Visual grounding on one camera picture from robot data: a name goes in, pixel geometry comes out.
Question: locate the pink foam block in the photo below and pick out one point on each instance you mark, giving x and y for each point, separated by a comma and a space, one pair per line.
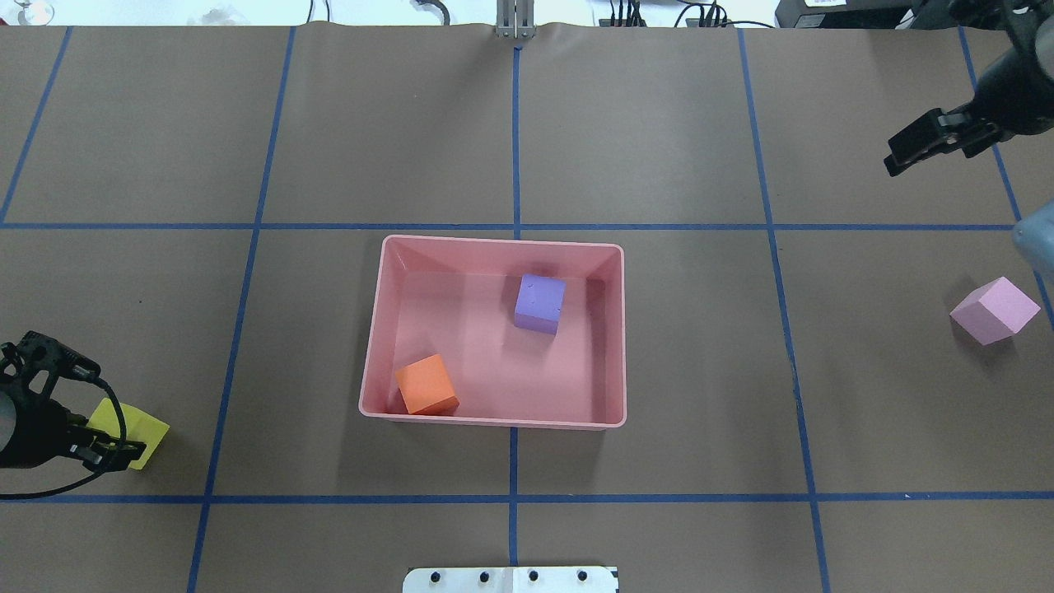
995, 311

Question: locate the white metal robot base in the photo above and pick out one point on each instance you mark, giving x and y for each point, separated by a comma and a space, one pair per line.
513, 579

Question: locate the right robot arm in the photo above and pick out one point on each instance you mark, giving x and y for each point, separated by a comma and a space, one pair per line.
1021, 21

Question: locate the black device on bench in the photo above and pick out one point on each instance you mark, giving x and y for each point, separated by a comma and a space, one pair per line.
855, 15

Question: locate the orange foam block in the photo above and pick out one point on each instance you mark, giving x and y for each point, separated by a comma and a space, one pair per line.
426, 387

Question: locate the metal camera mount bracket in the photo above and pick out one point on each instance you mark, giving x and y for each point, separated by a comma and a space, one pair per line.
515, 19

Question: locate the purple foam block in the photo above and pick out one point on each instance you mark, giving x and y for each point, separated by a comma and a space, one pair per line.
539, 303

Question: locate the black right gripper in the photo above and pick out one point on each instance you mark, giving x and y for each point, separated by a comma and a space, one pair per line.
999, 82

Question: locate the pink plastic bin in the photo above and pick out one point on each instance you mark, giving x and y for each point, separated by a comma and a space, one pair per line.
456, 298

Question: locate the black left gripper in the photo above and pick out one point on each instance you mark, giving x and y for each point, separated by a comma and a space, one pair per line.
39, 434

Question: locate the yellow foam block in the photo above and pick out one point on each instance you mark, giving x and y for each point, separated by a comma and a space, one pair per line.
143, 432

